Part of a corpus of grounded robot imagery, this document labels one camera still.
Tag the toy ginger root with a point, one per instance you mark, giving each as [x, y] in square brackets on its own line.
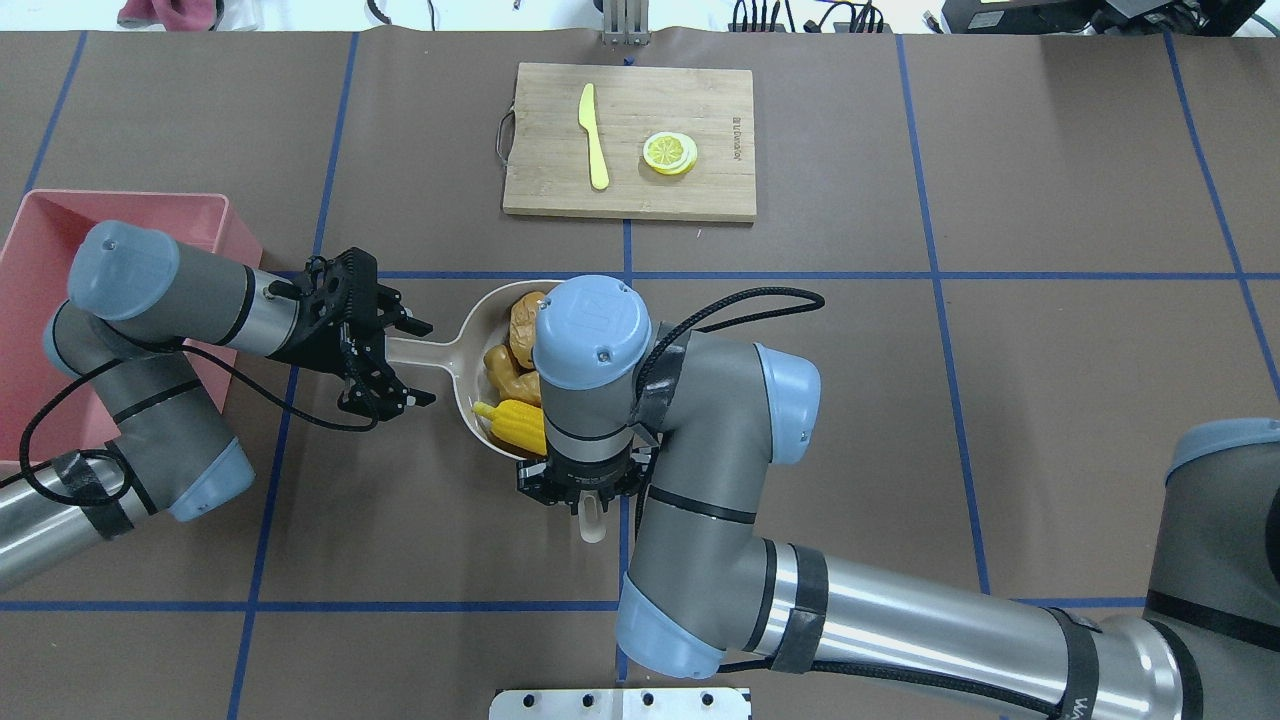
[509, 378]

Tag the yellow toy corn cob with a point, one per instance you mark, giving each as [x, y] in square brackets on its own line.
[516, 423]

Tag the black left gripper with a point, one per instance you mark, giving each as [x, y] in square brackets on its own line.
[318, 343]

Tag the bamboo cutting board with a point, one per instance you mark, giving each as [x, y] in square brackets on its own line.
[547, 165]

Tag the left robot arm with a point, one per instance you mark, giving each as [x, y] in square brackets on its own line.
[140, 305]

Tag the brown toy potato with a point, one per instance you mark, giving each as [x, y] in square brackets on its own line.
[522, 328]

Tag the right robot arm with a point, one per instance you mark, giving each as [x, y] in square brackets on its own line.
[1031, 497]

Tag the pink cloth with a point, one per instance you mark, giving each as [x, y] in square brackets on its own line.
[173, 16]

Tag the beige hand brush black bristles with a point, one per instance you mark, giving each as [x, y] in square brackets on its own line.
[591, 517]

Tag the pink plastic bin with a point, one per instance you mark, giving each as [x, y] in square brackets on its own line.
[48, 229]

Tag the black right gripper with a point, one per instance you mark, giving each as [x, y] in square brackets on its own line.
[560, 489]

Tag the toy lemon slice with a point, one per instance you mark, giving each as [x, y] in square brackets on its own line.
[670, 153]

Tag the yellow plastic knife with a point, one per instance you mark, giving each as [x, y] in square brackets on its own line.
[586, 116]

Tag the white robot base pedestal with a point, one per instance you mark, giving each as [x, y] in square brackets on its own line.
[624, 703]

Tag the beige plastic dustpan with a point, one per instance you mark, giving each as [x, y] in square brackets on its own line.
[485, 326]

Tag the aluminium frame post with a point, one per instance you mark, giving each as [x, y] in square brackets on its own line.
[625, 22]

